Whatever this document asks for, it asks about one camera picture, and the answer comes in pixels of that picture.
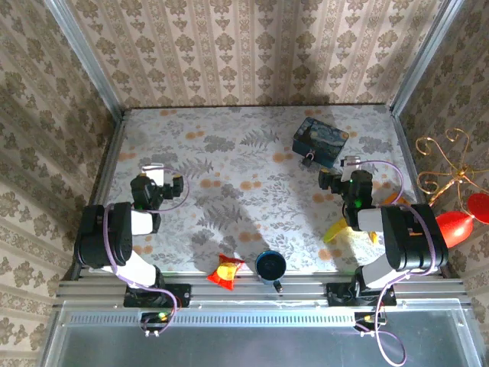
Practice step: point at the aluminium corner post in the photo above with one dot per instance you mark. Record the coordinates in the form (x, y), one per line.
(85, 51)
(429, 49)

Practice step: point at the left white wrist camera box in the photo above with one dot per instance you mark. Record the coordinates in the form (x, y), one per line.
(154, 176)

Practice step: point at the small orange toy piece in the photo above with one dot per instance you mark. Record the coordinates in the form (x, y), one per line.
(373, 237)

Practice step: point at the starry night tin box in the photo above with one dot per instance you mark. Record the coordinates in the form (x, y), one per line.
(321, 137)

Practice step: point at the yellow toy banana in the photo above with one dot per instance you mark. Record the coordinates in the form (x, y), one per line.
(335, 231)

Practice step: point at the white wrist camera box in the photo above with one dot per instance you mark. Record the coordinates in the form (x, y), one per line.
(352, 160)
(154, 176)

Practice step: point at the aluminium side rail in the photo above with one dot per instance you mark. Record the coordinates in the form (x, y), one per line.
(108, 153)
(409, 153)

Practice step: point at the red round disc ornament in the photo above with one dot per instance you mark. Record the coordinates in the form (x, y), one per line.
(480, 208)

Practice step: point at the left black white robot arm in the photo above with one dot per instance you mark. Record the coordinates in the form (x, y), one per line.
(91, 237)

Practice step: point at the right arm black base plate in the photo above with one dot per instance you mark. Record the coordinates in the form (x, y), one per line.
(334, 296)

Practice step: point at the red yellow snack packet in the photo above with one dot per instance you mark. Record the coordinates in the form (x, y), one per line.
(225, 272)

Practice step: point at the dark blue mug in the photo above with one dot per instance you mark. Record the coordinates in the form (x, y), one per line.
(270, 265)

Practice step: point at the grey sheet metal cover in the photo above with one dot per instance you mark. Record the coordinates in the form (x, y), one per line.
(248, 344)

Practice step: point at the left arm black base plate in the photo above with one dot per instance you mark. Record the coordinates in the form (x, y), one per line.
(183, 296)

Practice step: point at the aluminium frame rail with bases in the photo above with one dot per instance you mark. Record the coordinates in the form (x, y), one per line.
(305, 292)

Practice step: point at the floral patterned table mat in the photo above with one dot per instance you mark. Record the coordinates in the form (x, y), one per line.
(229, 172)

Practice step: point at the red egg-shaped ornament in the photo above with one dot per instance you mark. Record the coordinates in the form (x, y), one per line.
(456, 229)

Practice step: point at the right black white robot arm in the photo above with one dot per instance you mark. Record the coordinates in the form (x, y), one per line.
(405, 244)

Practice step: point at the small black padlock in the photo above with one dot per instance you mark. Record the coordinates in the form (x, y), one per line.
(306, 161)

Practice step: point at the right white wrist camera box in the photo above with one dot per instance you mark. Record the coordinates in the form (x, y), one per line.
(352, 160)

